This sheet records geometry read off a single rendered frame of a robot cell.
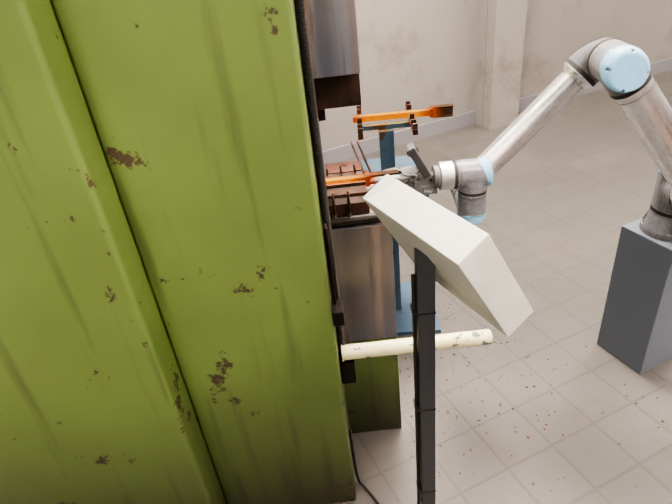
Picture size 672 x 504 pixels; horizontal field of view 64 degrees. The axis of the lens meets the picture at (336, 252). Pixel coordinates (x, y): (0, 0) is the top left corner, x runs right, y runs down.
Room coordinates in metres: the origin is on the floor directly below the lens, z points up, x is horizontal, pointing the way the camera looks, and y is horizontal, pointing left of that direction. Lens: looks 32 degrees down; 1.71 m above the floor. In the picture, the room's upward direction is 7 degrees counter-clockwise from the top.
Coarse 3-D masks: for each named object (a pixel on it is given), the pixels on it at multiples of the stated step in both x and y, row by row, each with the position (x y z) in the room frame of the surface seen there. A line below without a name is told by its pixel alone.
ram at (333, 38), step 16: (304, 0) 1.37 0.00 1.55; (320, 0) 1.37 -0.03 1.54; (336, 0) 1.37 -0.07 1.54; (352, 0) 1.37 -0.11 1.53; (320, 16) 1.37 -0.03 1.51; (336, 16) 1.37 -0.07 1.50; (352, 16) 1.37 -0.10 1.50; (320, 32) 1.37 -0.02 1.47; (336, 32) 1.37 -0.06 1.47; (352, 32) 1.37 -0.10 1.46; (320, 48) 1.37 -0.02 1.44; (336, 48) 1.37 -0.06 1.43; (352, 48) 1.37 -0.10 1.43; (320, 64) 1.37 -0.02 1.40; (336, 64) 1.37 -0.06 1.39; (352, 64) 1.37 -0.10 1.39
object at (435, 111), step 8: (448, 104) 2.11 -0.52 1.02; (392, 112) 2.12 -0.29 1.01; (400, 112) 2.11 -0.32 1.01; (408, 112) 2.10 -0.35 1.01; (416, 112) 2.10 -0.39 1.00; (424, 112) 2.10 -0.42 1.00; (432, 112) 2.08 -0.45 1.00; (440, 112) 2.10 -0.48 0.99; (448, 112) 2.10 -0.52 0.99; (368, 120) 2.11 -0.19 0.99; (376, 120) 2.11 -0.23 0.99
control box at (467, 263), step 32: (384, 192) 1.07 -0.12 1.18; (416, 192) 1.01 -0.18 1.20; (384, 224) 1.10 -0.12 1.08; (416, 224) 0.93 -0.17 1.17; (448, 224) 0.88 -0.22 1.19; (448, 256) 0.81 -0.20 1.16; (480, 256) 0.80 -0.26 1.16; (448, 288) 1.00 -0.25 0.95; (480, 288) 0.81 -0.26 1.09; (512, 288) 0.84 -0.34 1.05; (512, 320) 0.84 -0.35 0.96
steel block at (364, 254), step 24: (336, 240) 1.39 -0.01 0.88; (360, 240) 1.39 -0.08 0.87; (384, 240) 1.39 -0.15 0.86; (336, 264) 1.39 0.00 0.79; (360, 264) 1.39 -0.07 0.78; (384, 264) 1.39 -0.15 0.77; (360, 288) 1.39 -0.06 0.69; (384, 288) 1.39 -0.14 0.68; (360, 312) 1.39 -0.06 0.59; (384, 312) 1.39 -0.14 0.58; (360, 336) 1.39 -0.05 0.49; (384, 336) 1.39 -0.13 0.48
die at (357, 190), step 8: (328, 176) 1.61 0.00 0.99; (336, 176) 1.60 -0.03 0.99; (328, 184) 1.53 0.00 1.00; (336, 184) 1.52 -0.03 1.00; (344, 184) 1.52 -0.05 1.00; (352, 184) 1.52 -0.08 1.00; (360, 184) 1.52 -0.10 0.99; (328, 192) 1.49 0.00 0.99; (336, 192) 1.49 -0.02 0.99; (344, 192) 1.48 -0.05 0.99; (352, 192) 1.47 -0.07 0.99; (360, 192) 1.47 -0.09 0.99; (328, 200) 1.46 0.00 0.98; (336, 200) 1.45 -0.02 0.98; (344, 200) 1.45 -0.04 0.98; (352, 200) 1.44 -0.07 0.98; (360, 200) 1.44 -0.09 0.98; (336, 208) 1.42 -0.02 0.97; (344, 208) 1.42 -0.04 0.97; (352, 208) 1.42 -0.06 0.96; (360, 208) 1.42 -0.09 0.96; (368, 208) 1.42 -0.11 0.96
